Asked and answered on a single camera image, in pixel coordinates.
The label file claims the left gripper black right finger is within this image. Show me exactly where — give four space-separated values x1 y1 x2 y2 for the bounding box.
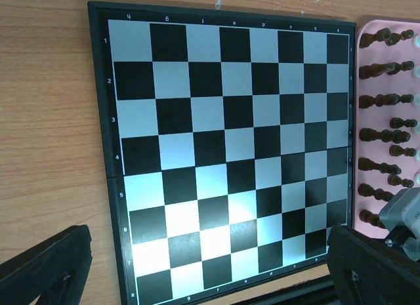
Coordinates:
327 226 419 304

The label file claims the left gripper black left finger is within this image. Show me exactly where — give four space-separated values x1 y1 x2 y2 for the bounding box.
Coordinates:
1 225 93 304

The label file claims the dark brown rook piece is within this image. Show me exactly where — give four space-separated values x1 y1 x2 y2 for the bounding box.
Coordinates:
359 209 386 229

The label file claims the dark brown knight piece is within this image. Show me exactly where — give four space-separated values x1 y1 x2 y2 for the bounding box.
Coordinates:
358 183 394 202

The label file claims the dark brown queen piece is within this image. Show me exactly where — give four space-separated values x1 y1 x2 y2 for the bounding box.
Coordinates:
359 128 411 144

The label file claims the dark brown king piece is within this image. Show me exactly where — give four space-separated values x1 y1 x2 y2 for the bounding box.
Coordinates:
358 94 399 109

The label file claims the dark brown bishop piece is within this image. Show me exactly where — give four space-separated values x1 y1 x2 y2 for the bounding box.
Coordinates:
358 157 402 175

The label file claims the black white chess board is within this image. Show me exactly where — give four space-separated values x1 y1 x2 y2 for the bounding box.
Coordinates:
87 1 356 304

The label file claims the dark brown pawn front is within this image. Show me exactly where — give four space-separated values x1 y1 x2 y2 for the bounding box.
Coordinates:
387 175 414 188

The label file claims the dark brown pawn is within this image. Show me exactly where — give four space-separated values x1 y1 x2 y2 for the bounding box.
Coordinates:
387 175 414 188
389 145 417 157

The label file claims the pink plastic tray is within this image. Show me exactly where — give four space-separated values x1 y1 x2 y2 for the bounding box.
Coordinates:
354 20 419 238

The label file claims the black aluminium frame rail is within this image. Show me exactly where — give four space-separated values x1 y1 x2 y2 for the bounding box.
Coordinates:
236 275 341 305

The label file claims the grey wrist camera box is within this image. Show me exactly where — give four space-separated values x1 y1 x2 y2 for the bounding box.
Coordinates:
379 187 420 239

